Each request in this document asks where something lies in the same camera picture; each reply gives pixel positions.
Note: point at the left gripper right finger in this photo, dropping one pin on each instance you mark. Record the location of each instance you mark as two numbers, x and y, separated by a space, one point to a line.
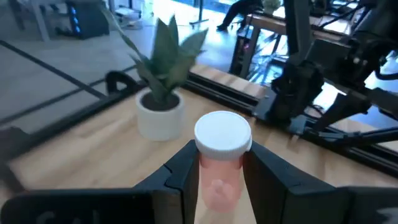
267 186

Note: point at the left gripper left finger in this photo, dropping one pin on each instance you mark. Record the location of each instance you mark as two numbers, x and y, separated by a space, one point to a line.
174 193

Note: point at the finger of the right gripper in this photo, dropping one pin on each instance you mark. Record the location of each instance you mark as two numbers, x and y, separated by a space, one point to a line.
348 107

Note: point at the pink medicine bottle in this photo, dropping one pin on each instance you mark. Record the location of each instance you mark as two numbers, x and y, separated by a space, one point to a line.
222 137

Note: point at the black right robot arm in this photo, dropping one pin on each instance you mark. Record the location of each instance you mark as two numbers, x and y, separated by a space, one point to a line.
298 84

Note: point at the snake plant white pot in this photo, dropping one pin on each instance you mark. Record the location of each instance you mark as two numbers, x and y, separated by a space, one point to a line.
160 124

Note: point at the background wooden table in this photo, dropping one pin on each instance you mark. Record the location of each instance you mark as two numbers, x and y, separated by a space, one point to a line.
267 26

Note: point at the small potted table plant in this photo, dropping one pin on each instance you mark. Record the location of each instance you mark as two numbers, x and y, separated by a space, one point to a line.
271 4

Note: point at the person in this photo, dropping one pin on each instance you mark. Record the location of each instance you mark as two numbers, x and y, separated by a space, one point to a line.
239 9

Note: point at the dark cabinet blue lights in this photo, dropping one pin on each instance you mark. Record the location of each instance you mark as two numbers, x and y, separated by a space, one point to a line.
90 21

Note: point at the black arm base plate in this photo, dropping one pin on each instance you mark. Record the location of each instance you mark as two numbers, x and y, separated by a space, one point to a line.
264 109

